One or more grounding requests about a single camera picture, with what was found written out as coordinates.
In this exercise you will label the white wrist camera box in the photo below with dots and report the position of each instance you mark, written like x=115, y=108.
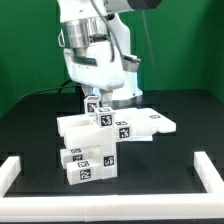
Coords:
x=130, y=63

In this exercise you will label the white tagged cube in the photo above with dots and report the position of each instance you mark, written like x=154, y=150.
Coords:
x=91, y=103
x=104, y=116

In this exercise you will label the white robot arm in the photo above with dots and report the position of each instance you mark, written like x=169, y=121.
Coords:
x=86, y=22

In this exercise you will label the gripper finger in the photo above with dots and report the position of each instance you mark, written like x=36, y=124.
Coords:
x=106, y=97
x=87, y=90

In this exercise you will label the white U-shaped fence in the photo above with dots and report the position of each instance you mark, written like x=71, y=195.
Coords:
x=207, y=205

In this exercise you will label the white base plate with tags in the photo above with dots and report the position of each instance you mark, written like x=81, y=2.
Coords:
x=138, y=139

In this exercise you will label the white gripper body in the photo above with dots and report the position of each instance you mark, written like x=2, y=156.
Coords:
x=107, y=74

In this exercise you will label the white chair seat part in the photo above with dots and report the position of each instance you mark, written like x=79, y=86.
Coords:
x=103, y=161

